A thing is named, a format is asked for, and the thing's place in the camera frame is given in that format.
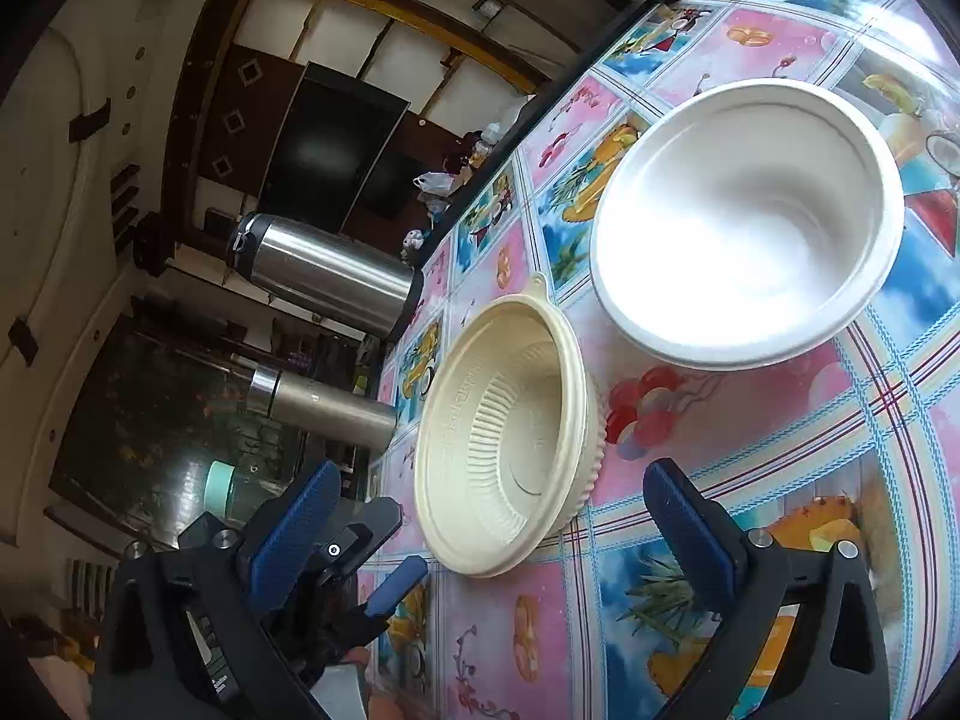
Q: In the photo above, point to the black flat television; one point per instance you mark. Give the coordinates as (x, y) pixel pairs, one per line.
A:
(330, 142)

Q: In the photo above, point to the white plastic bag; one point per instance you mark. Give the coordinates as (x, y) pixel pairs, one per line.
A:
(435, 182)

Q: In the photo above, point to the glass bottle with teal lid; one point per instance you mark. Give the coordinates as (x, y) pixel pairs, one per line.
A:
(225, 484)

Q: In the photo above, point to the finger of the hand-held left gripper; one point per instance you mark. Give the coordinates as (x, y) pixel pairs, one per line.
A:
(367, 529)
(397, 585)

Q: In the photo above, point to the wooden wall shelf unit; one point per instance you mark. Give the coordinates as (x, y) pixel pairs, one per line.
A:
(420, 52)

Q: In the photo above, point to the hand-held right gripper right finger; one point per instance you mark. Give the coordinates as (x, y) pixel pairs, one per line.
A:
(686, 529)

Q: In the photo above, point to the large steel thermos carafe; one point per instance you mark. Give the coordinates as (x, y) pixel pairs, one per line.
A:
(322, 270)

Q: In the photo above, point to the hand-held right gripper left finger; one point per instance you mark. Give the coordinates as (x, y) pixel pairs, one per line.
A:
(296, 521)

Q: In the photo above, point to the cream plastic bowl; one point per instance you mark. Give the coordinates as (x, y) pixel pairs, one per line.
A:
(592, 457)
(487, 450)

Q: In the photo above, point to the white disposable bowl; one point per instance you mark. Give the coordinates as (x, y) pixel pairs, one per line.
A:
(646, 353)
(750, 225)

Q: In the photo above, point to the slim steel thermos flask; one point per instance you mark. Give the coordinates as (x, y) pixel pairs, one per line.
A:
(330, 405)

